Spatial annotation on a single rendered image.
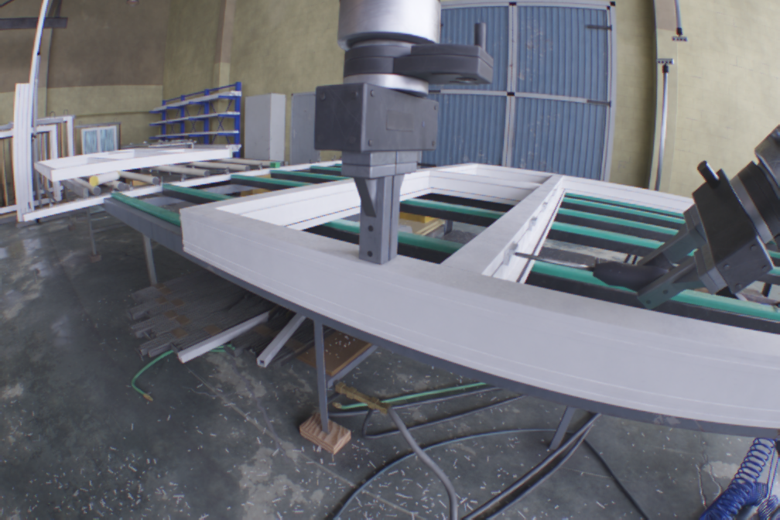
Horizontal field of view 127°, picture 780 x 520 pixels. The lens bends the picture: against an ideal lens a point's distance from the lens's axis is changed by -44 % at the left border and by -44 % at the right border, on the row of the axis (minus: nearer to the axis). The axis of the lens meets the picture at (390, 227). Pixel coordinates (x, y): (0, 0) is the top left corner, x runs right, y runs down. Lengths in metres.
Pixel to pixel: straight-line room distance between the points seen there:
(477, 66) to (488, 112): 6.79
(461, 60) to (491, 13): 7.24
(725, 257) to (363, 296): 0.34
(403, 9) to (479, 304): 0.24
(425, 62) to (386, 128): 0.06
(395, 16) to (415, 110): 0.09
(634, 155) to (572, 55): 2.13
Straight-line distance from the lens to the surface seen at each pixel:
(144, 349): 1.41
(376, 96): 0.26
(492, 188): 1.14
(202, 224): 0.53
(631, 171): 6.92
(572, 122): 6.79
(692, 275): 0.39
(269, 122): 9.78
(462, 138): 7.18
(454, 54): 0.27
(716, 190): 0.43
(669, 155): 6.65
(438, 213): 0.99
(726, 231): 0.38
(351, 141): 0.25
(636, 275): 0.43
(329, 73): 9.19
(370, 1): 0.29
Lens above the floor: 1.05
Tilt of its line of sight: 15 degrees down
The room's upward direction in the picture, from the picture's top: 3 degrees clockwise
